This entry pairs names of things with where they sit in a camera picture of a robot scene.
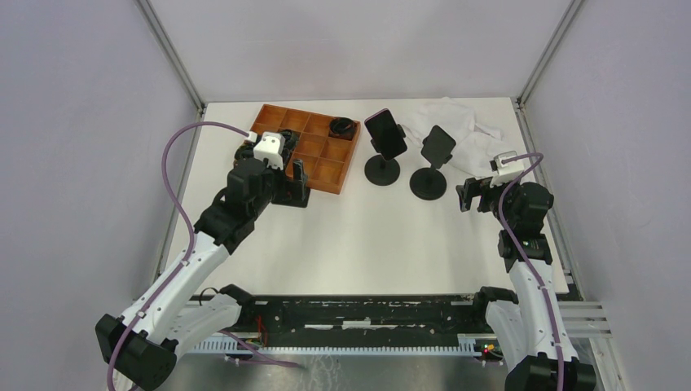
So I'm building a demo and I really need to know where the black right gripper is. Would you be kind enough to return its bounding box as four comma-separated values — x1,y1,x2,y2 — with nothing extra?
456,174,521,229

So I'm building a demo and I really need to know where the small black phone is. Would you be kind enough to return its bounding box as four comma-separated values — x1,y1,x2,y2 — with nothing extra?
421,125,456,169

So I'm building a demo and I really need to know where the black round base phone stand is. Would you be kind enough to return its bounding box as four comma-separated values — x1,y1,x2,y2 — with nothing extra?
364,124,407,187

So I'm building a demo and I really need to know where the purple edged black phone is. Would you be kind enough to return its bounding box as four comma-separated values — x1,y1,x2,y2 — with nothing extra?
364,108,407,160

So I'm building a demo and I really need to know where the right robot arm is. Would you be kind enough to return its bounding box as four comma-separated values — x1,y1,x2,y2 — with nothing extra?
456,178,596,390

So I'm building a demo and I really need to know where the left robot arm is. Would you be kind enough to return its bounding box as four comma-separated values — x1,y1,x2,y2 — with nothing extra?
95,158,310,390

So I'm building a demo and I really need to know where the black flat easel phone stand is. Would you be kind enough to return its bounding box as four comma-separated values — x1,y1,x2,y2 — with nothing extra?
271,183,311,209

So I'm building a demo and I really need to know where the orange wooden compartment tray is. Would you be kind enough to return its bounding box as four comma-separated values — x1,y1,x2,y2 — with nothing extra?
250,104,361,195

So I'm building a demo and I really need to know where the rolled green patterned tie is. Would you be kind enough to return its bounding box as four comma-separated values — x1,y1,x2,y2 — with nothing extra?
279,129,300,156

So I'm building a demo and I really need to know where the white crumpled cloth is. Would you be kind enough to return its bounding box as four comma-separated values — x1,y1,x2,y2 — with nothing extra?
400,97,516,178

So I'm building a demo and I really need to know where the rolled tie top right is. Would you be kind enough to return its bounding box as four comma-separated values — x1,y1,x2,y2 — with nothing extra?
328,117,357,141

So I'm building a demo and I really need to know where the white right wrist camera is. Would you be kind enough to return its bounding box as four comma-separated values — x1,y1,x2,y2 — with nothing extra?
490,151,525,187

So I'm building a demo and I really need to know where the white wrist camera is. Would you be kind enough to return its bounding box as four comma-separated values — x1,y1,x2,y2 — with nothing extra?
246,132,285,170
490,151,525,187

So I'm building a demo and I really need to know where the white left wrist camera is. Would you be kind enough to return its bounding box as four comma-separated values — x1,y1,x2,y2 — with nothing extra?
246,132,285,170

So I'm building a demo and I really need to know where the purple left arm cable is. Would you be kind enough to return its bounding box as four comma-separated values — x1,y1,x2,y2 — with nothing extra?
105,121,303,391

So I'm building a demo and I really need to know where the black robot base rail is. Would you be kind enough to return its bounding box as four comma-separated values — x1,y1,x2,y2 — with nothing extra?
229,294,492,348

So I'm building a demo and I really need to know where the white slotted cable duct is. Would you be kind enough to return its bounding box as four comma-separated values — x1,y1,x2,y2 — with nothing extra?
178,299,614,358

